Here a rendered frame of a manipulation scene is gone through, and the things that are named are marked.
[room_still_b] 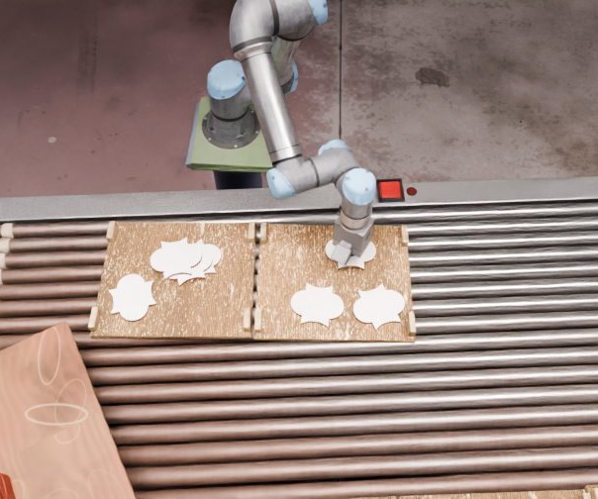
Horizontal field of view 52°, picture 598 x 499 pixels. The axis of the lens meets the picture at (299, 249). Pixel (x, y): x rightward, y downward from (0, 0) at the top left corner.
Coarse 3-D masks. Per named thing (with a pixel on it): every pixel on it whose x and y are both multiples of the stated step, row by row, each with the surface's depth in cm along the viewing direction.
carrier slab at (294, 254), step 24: (288, 240) 169; (312, 240) 169; (384, 240) 169; (264, 264) 165; (288, 264) 165; (312, 264) 165; (336, 264) 165; (384, 264) 165; (408, 264) 165; (264, 288) 161; (288, 288) 161; (336, 288) 161; (360, 288) 161; (408, 288) 161; (264, 312) 158; (288, 312) 158; (408, 312) 158; (264, 336) 154; (288, 336) 154; (312, 336) 154; (336, 336) 154; (360, 336) 154; (384, 336) 154; (408, 336) 154
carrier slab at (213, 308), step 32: (128, 224) 172; (160, 224) 172; (192, 224) 172; (224, 224) 172; (128, 256) 166; (224, 256) 166; (160, 288) 161; (192, 288) 161; (224, 288) 161; (160, 320) 156; (192, 320) 156; (224, 320) 156
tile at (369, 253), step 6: (330, 246) 166; (372, 246) 166; (330, 252) 165; (366, 252) 165; (372, 252) 165; (330, 258) 164; (354, 258) 164; (360, 258) 164; (366, 258) 164; (372, 258) 164; (342, 264) 163; (348, 264) 163; (354, 264) 163; (360, 264) 163
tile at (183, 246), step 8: (184, 240) 166; (168, 248) 164; (176, 248) 164; (184, 248) 164; (192, 248) 164; (152, 256) 163; (160, 256) 163; (168, 256) 163; (176, 256) 163; (184, 256) 163; (192, 256) 163; (200, 256) 163; (152, 264) 161; (160, 264) 161; (168, 264) 161; (176, 264) 161; (184, 264) 161; (192, 264) 161; (160, 272) 161; (168, 272) 160; (176, 272) 160; (184, 272) 160
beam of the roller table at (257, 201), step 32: (160, 192) 181; (192, 192) 181; (224, 192) 181; (256, 192) 181; (320, 192) 181; (448, 192) 181; (480, 192) 181; (512, 192) 181; (544, 192) 181; (576, 192) 181; (0, 224) 177
